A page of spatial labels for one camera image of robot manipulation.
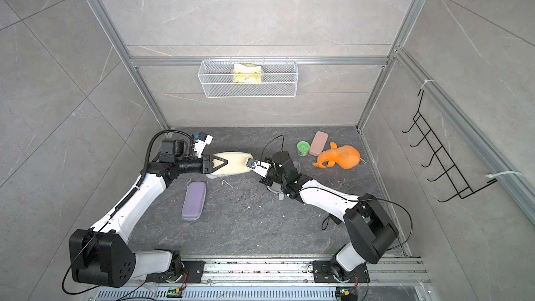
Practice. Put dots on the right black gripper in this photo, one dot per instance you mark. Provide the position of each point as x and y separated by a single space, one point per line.
266 181

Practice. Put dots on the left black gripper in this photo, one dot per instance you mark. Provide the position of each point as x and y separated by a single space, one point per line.
205 164

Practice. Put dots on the purple-lined grey sleeve case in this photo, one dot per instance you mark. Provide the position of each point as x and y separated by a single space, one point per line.
194 201

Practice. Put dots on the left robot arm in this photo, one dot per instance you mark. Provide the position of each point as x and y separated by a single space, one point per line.
100 255

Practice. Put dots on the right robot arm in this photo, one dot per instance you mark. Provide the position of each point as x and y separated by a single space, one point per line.
370 228

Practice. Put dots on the green lidded small jar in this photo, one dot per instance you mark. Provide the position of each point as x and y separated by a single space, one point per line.
303 148

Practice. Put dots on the pink rectangular case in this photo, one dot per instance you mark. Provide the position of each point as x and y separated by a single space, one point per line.
318 143

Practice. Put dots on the orange whale plush toy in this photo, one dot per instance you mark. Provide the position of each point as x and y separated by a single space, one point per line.
346 157

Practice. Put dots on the yellow packet in basket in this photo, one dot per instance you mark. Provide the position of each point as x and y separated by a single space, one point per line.
247 74

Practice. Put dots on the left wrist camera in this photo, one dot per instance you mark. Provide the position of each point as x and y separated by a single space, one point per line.
200 142

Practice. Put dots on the white wire wall basket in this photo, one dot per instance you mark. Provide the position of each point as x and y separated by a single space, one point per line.
280 79

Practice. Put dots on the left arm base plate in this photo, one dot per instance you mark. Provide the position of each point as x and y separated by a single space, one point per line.
191 272

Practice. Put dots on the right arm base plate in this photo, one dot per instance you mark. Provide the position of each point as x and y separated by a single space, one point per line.
330 272

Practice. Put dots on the aluminium front rail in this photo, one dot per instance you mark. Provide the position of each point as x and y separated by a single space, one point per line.
283 278

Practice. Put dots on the black wall hook rack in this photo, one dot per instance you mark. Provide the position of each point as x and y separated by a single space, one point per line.
440 156

